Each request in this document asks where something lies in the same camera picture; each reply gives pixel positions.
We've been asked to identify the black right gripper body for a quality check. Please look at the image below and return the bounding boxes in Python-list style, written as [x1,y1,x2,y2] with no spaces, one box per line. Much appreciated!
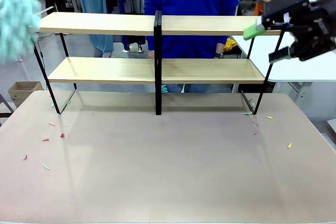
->
[288,0,336,62]

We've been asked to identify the teal fluffy duster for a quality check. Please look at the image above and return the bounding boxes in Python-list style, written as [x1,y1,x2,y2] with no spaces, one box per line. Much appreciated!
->
[0,0,42,64]

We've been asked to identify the white table with rounded corner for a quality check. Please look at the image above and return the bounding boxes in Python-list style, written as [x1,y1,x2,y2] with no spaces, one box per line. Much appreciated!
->
[232,31,336,83]

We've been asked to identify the yellow cloth bundle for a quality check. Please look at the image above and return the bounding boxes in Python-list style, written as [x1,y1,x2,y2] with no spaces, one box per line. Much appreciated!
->
[223,38,238,54]

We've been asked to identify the person in blue sweater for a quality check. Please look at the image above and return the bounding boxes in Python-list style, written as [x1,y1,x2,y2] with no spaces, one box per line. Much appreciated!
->
[143,0,240,94]

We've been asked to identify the hanging light blue coat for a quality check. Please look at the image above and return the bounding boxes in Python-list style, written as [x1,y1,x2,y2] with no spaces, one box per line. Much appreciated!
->
[75,0,115,58]

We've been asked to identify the brown cardboard box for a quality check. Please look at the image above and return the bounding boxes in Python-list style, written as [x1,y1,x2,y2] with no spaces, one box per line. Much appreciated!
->
[7,81,44,108]

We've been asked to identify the grey metal stand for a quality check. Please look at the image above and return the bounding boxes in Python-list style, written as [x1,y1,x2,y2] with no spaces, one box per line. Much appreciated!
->
[0,92,15,127]

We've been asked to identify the two-tier wooden shelf black frame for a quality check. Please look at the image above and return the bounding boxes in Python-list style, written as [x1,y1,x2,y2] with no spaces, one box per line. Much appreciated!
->
[33,10,287,116]

